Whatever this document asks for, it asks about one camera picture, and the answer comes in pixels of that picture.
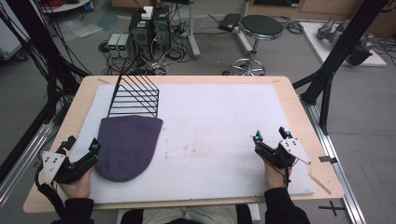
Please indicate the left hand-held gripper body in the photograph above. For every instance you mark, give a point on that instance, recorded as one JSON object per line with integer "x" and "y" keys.
{"x": 67, "y": 169}

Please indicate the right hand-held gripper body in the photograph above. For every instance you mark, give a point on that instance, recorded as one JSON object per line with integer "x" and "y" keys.
{"x": 285, "y": 152}

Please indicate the purple knit beanie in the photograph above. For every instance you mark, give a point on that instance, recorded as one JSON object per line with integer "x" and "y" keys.
{"x": 127, "y": 148}

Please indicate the person's left hand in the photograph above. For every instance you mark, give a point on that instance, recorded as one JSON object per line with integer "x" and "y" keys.
{"x": 77, "y": 185}

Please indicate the person's right hand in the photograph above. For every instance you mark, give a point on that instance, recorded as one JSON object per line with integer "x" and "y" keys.
{"x": 275, "y": 175}

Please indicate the white foam mat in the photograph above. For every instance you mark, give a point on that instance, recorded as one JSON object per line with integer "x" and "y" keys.
{"x": 199, "y": 140}

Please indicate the black tape cross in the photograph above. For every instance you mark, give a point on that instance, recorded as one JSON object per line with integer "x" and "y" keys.
{"x": 332, "y": 207}

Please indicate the black metal stand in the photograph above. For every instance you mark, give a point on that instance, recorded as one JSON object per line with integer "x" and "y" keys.
{"x": 339, "y": 62}
{"x": 34, "y": 68}

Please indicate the black round stool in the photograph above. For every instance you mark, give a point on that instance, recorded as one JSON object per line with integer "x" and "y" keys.
{"x": 257, "y": 43}

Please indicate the person's legs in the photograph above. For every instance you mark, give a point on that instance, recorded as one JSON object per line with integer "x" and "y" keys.
{"x": 190, "y": 215}

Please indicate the white floor board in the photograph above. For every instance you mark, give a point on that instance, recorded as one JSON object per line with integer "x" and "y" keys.
{"x": 337, "y": 43}

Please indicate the white power supply unit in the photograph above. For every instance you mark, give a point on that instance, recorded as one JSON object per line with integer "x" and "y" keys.
{"x": 113, "y": 45}
{"x": 124, "y": 46}

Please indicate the black flat box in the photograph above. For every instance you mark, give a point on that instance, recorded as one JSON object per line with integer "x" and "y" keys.
{"x": 229, "y": 21}

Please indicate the black computer tower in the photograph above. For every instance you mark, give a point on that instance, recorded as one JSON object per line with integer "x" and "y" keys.
{"x": 141, "y": 35}
{"x": 162, "y": 29}

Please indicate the grey desk leg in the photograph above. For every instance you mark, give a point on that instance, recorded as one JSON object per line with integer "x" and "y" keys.
{"x": 193, "y": 31}

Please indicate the aluminium rail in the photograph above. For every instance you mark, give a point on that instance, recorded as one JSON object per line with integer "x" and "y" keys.
{"x": 336, "y": 165}
{"x": 25, "y": 155}

